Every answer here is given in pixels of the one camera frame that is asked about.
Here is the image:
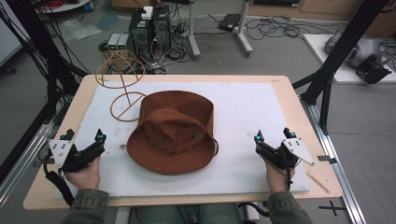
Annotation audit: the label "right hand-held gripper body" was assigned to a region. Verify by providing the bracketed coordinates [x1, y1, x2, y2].
[255, 137, 316, 171]

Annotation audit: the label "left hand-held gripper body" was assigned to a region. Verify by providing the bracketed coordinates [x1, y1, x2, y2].
[48, 138, 106, 174]

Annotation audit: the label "golden wire hat stand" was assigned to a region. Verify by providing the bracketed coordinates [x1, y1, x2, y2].
[94, 49, 148, 123]

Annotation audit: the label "brown bucket hat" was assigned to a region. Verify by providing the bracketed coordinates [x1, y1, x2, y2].
[126, 90, 219, 175]

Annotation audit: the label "person's left hand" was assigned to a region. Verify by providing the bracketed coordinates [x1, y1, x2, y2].
[64, 156, 101, 191]

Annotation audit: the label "person's right hand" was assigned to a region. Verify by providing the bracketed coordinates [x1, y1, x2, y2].
[264, 158, 297, 194]

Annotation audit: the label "white foam mat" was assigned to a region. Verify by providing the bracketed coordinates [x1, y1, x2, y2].
[55, 81, 312, 200]

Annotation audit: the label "thin wooden stick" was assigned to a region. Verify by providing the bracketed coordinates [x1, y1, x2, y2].
[306, 172, 331, 194]

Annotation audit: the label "white floor platform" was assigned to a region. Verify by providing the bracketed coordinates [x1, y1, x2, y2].
[303, 33, 396, 85]

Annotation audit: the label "small silver box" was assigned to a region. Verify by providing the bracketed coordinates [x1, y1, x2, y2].
[116, 33, 130, 51]
[106, 33, 121, 51]

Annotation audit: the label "person's legs in jeans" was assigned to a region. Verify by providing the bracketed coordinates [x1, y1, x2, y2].
[135, 203, 245, 224]

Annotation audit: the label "black device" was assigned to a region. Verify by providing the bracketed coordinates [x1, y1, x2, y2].
[355, 55, 393, 85]

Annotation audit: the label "white stand leg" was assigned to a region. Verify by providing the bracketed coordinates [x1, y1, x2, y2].
[234, 0, 254, 59]
[186, 0, 202, 61]

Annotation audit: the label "grey rounded machine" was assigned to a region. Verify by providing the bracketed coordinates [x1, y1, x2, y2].
[324, 29, 390, 70]

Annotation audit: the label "black computer tower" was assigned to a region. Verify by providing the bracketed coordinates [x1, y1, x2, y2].
[128, 8, 154, 62]
[151, 5, 172, 52]

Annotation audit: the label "flat black box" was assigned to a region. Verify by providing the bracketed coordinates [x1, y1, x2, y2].
[218, 13, 243, 33]

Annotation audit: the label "white power adapter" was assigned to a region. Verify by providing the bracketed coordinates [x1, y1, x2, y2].
[141, 6, 154, 21]

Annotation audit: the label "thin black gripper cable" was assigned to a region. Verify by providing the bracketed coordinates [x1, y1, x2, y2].
[263, 157, 303, 191]

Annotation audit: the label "black sleeved gripper cable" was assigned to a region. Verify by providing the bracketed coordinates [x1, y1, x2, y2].
[42, 154, 77, 207]

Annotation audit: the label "aluminium rail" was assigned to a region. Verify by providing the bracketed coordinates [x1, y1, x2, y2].
[300, 96, 368, 224]
[0, 122, 55, 208]

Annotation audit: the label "small metal bracket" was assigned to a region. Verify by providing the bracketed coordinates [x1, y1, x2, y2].
[317, 154, 338, 165]

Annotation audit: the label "black frame strut with cables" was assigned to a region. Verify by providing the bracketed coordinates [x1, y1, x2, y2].
[0, 0, 90, 185]

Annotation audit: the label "tangle of black floor cables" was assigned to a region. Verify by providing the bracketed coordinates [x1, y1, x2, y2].
[244, 15, 339, 41]

